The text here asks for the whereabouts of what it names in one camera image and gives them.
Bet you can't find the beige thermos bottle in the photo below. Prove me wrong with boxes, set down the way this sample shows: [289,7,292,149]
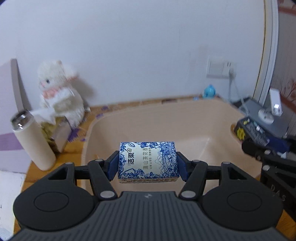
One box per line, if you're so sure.
[11,110,56,171]

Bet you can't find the blue white tissue pack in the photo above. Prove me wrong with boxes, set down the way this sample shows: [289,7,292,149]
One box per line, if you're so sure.
[117,142,180,183]

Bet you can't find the tissue box under bunny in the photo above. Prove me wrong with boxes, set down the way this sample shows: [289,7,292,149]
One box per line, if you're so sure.
[41,117,72,153]

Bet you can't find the beige plastic storage bin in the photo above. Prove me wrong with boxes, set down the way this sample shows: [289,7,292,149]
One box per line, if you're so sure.
[80,98,263,196]

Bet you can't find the dark grey tablet device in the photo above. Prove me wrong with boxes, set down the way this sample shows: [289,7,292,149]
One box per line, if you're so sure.
[232,97,288,138]

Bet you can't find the blue penguin figurine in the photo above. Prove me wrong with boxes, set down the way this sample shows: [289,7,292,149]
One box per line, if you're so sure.
[203,84,216,98]

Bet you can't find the white door frame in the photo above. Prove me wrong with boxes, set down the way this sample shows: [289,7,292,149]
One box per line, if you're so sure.
[253,0,279,105]

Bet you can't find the white plug and cable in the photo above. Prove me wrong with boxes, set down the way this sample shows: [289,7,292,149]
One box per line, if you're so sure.
[227,69,249,117]

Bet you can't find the purple white headboard panel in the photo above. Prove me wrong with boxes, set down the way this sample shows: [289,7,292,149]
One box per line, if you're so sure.
[1,59,31,173]

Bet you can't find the black yellow small box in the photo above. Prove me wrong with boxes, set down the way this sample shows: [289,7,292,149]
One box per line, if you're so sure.
[234,117,290,153]

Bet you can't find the white wall switch socket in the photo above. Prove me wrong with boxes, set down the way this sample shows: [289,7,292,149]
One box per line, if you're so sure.
[206,57,237,79]

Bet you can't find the white plush bunny toy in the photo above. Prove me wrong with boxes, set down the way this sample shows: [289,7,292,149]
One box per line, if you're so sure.
[31,60,85,129]

